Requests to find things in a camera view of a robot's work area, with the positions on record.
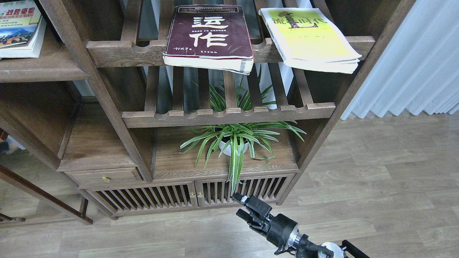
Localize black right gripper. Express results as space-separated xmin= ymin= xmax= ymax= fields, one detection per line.
xmin=232 ymin=193 xmax=300 ymax=249

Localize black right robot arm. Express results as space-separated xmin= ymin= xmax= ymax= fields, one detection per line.
xmin=232 ymin=192 xmax=368 ymax=258

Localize white plant pot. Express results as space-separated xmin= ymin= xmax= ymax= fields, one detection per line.
xmin=219 ymin=139 xmax=249 ymax=156

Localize green spider plant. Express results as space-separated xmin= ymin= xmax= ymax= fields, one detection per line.
xmin=175 ymin=63 xmax=307 ymax=196

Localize dark wooden bookshelf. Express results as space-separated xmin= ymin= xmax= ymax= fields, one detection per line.
xmin=1 ymin=0 xmax=415 ymax=218

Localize maroon book white characters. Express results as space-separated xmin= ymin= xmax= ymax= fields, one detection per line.
xmin=163 ymin=4 xmax=254 ymax=75

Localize yellow cover book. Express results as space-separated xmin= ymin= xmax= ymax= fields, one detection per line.
xmin=259 ymin=8 xmax=361 ymax=74

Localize white pleated curtain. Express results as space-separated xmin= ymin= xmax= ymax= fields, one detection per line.
xmin=341 ymin=0 xmax=459 ymax=120

